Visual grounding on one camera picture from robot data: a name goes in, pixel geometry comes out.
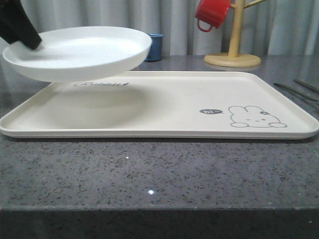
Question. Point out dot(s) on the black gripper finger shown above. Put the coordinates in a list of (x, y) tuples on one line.
[(16, 26)]

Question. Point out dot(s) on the white round plate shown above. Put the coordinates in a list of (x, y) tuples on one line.
[(80, 54)]

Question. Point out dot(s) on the blue enamel mug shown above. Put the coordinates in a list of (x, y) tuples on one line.
[(155, 52)]

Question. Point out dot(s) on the cream rabbit serving tray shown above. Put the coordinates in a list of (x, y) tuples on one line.
[(161, 104)]

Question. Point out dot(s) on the red enamel mug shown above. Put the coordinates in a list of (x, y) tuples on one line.
[(212, 12)]

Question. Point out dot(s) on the wooden mug tree stand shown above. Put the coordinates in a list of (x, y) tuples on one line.
[(233, 58)]

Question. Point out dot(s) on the grey pleated curtain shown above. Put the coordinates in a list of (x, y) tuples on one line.
[(272, 27)]

